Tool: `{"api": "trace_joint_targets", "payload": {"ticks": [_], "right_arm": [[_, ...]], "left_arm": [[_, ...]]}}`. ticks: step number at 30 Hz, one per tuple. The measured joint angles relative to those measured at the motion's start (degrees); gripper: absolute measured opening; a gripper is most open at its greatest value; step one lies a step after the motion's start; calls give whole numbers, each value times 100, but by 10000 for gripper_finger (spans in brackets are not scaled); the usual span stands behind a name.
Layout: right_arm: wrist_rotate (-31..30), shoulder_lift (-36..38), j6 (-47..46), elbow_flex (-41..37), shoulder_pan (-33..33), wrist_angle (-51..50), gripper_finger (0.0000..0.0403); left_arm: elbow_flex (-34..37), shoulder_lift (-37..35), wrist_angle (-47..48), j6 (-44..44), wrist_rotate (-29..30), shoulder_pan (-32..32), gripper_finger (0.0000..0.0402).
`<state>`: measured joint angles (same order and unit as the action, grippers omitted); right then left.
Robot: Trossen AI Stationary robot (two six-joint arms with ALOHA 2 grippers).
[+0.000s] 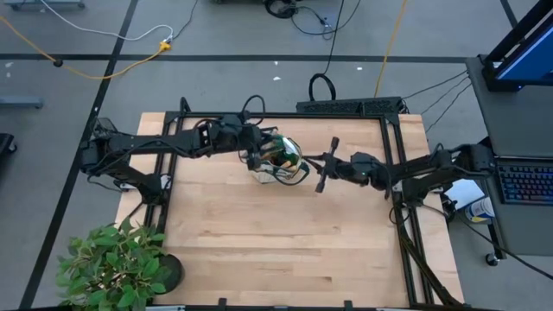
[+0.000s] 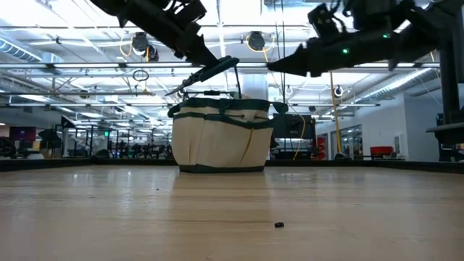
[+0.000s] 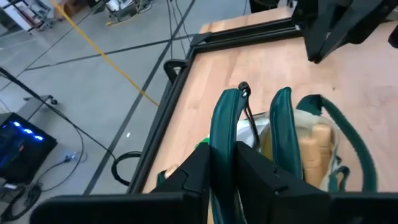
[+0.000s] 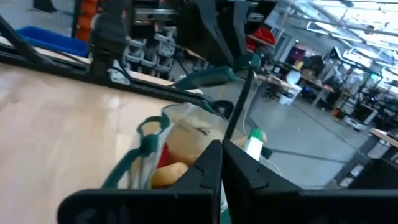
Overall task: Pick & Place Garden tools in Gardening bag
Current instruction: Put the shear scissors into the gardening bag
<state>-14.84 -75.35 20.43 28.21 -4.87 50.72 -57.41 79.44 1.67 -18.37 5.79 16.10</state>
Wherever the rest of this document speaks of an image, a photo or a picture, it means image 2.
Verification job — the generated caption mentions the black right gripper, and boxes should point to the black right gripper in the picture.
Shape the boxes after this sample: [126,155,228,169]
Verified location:
[267,28,398,78]

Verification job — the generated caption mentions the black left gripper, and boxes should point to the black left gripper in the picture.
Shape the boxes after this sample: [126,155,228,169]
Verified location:
[170,21,220,67]

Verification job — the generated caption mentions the green handled pruning shears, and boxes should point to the green handled pruning shears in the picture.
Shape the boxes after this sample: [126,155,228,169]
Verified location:
[165,56,243,99]

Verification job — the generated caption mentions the beige green-trimmed gardening bag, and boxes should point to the beige green-trimmed gardening bag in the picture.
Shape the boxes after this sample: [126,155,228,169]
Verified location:
[167,96,289,174]

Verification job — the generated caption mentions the yellow vertical pole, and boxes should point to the yellow vertical pole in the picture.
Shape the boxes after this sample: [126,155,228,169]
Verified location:
[328,70,351,160]

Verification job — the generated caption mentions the black cabinet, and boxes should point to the black cabinet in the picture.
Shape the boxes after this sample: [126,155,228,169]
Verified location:
[271,114,317,160]

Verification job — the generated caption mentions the red bin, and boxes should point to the red bin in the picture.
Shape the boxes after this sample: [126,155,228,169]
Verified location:
[369,146,394,157]

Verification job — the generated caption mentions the dark monitor screen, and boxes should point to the dark monitor screen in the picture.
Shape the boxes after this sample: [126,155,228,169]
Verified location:
[9,126,37,142]

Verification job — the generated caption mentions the ceiling reel with yellow cable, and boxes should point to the ceiling reel with yellow cable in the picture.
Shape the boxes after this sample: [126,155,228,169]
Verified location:
[245,30,275,63]

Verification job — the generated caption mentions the black ceiling cable reel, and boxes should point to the black ceiling cable reel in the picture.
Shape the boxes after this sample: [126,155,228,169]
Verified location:
[130,31,160,62]

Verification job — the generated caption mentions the yellow hanging cable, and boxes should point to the yellow hanging cable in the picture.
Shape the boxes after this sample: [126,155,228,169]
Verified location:
[292,115,307,160]

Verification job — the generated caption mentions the black hanging cable loop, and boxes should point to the black hanging cable loop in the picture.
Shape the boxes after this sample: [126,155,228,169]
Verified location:
[132,69,150,83]

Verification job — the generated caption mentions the black table edge rail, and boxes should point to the black table edge rail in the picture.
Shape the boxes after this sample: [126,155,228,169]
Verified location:
[0,157,464,174]

